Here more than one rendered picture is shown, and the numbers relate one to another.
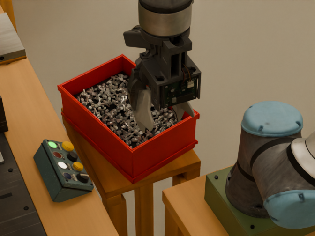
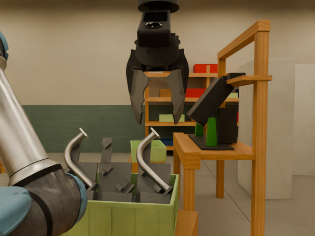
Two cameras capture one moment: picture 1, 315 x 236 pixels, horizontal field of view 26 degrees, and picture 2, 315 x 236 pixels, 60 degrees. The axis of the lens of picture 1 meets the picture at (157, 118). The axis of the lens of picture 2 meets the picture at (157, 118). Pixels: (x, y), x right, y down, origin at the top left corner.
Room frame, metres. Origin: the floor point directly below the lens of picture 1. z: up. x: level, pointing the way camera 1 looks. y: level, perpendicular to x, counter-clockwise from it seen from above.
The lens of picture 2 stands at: (1.22, 0.22, 1.32)
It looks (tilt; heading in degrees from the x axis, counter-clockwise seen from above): 3 degrees down; 209
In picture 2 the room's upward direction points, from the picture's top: straight up
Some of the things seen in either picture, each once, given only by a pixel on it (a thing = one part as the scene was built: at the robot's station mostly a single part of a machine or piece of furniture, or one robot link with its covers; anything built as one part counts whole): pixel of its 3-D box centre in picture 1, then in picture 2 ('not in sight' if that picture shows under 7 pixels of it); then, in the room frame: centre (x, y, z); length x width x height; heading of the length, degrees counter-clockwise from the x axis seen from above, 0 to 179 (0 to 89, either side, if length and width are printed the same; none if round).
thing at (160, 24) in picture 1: (167, 11); not in sight; (0.81, -0.01, 1.51); 0.08 x 0.08 x 0.05
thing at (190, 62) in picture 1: (167, 60); (158, 37); (0.80, -0.01, 1.43); 0.09 x 0.08 x 0.12; 24
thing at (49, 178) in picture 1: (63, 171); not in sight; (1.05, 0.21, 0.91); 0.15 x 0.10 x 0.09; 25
